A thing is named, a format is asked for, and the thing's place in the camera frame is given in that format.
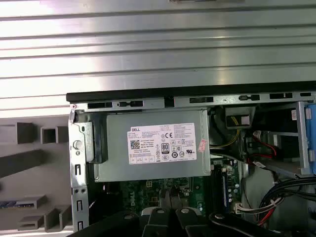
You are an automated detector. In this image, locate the green motherboard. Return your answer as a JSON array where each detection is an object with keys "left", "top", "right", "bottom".
[{"left": 98, "top": 160, "right": 244, "bottom": 223}]

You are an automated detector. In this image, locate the black PC case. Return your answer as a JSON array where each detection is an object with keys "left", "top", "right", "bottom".
[{"left": 66, "top": 85, "right": 316, "bottom": 237}]

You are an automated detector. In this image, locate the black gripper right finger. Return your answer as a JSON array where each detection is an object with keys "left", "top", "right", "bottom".
[{"left": 172, "top": 189, "right": 281, "bottom": 237}]

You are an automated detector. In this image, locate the empty blue disk carrier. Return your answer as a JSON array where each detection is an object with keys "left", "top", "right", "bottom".
[{"left": 305, "top": 102, "right": 316, "bottom": 175}]

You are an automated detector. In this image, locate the grey parts rack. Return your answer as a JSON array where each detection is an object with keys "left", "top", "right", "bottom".
[{"left": 0, "top": 122, "right": 75, "bottom": 234}]

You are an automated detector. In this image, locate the grey power supply unit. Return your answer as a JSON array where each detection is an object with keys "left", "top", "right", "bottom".
[{"left": 93, "top": 108, "right": 212, "bottom": 183}]

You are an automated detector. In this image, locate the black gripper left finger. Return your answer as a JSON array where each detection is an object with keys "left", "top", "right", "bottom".
[{"left": 73, "top": 189, "right": 173, "bottom": 237}]

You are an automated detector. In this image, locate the blue RAM stick white label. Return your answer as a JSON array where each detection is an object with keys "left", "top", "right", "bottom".
[{"left": 222, "top": 172, "right": 228, "bottom": 213}]

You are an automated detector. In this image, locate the black cable bundle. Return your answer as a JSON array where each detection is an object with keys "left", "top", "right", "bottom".
[{"left": 256, "top": 177, "right": 316, "bottom": 218}]

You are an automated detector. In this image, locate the grey metal disk bay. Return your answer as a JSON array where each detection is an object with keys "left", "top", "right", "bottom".
[{"left": 246, "top": 100, "right": 316, "bottom": 180}]

